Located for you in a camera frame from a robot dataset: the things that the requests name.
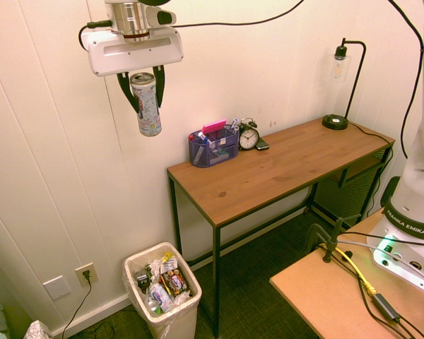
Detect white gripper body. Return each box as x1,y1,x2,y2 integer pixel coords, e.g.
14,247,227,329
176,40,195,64
87,25,184,78

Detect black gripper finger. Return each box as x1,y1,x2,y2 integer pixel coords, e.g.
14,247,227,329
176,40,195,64
153,65,167,109
116,71,141,115

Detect white printed drink can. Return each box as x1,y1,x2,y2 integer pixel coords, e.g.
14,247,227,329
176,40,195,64
129,72,163,138

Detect crushed white can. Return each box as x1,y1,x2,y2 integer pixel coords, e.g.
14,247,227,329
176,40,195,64
148,282,175,314

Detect white trash bin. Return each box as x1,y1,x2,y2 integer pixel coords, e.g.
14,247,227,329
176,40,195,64
122,242,203,339

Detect pink sticky note pad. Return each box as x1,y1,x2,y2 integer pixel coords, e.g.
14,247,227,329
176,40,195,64
201,119,228,135

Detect purple mesh desk organizer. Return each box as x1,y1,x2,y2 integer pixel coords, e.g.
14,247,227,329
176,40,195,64
188,124,240,169

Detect black twin-bell alarm clock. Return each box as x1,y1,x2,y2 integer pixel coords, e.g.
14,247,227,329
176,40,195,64
237,117,261,151

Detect black desk lamp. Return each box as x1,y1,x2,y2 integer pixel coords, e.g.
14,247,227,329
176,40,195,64
321,37,367,131

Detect brown candy wrapper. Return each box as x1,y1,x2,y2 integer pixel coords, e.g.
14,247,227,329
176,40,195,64
158,268,189,296

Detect black metal clamp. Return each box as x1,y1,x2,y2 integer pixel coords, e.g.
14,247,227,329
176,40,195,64
305,213,362,264

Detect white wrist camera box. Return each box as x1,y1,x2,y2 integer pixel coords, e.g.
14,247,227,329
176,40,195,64
141,5,177,29

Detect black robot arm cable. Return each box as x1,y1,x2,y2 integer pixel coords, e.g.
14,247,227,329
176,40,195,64
78,0,424,160

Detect wooden desk with black frame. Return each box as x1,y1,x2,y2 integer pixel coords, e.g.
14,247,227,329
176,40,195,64
166,118,396,338

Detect white wall outlet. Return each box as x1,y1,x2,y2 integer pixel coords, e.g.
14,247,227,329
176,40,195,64
74,261,100,288

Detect black power cord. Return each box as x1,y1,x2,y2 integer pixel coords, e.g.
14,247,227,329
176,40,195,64
61,269,93,339

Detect white blank wall plate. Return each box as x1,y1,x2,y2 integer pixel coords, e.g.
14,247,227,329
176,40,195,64
42,275,72,302

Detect black lamp cord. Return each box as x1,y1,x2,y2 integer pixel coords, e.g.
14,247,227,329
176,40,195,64
347,121,394,220

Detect yellow cable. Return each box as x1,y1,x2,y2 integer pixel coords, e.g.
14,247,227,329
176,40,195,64
324,242,379,296

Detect grey cable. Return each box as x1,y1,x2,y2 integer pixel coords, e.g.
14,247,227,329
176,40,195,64
336,239,424,284

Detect small cable adapter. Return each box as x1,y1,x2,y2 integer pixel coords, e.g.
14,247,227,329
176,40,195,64
372,292,403,323

